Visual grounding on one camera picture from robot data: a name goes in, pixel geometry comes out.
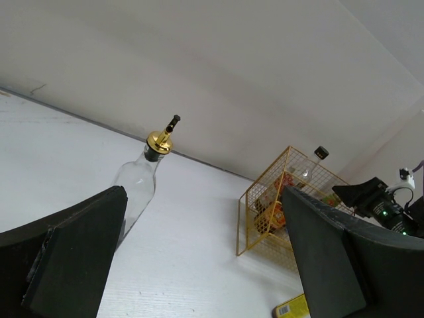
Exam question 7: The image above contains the gold wire mesh rack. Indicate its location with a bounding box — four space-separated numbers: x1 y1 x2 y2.
236 146 354 273

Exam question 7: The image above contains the small yellow label bottle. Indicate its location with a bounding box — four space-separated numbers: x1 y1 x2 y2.
272 293 310 318

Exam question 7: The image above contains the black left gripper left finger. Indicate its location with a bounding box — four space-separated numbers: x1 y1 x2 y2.
1 186 128 317

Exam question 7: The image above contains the red lid chili sauce jar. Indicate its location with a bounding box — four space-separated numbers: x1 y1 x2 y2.
254 201 286 234

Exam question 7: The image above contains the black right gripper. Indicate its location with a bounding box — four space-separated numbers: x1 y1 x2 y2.
332 177 423 239

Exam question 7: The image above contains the black cap vinegar bottle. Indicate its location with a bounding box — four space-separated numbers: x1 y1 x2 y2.
288 146 329 189

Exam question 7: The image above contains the yellow cap red sauce bottle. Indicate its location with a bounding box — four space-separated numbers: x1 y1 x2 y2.
321 193 342 208

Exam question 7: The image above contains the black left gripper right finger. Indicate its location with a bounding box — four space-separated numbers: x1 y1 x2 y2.
282 186 423 318

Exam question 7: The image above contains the clear gold spout oil bottle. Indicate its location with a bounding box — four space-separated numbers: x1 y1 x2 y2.
112 115 181 245

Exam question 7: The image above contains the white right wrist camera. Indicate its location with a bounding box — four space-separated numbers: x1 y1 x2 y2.
386 168 415 194

